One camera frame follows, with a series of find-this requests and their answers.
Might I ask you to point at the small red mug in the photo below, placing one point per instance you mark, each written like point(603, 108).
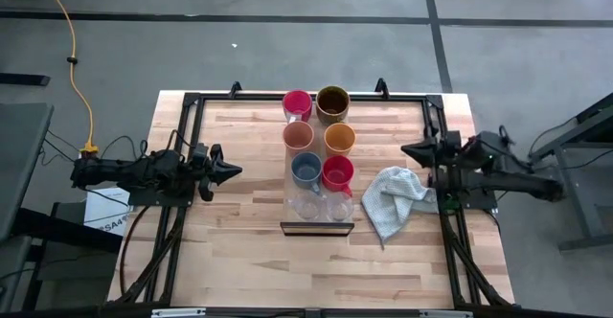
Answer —
point(338, 174)

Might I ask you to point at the silver mounting bracket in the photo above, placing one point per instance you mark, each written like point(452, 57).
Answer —
point(445, 314)
point(179, 312)

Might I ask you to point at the black aluminium table frame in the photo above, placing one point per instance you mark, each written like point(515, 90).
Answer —
point(239, 99)

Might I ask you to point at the green glazed ceramic mug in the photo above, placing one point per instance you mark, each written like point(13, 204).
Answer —
point(333, 105)

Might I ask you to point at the grey side table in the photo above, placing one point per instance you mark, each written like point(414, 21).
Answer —
point(19, 165)

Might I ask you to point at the blue-grey mug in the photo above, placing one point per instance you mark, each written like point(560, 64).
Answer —
point(306, 169)

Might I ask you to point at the white printed box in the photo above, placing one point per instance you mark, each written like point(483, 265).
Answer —
point(103, 208)

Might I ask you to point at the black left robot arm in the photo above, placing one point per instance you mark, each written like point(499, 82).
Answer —
point(120, 172)

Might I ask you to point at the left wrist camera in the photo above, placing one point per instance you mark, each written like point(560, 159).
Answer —
point(207, 192)

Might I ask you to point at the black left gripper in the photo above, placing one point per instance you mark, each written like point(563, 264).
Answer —
point(202, 165)

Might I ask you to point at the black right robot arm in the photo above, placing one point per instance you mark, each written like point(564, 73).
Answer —
point(517, 184)

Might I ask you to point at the black floor bar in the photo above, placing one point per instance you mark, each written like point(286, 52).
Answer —
point(24, 79)

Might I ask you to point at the orange cup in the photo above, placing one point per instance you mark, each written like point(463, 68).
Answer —
point(340, 139)

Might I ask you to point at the wooden tray board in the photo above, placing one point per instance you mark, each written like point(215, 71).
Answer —
point(319, 146)

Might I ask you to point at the clear glass cup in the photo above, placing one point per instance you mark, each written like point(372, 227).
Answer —
point(340, 208)
point(309, 208)

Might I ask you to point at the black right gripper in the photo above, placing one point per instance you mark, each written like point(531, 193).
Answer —
point(449, 155)

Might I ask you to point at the grey waffle cloth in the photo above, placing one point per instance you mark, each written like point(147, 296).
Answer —
point(395, 198)

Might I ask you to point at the salmon pink cup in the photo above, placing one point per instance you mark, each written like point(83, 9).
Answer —
point(298, 136)

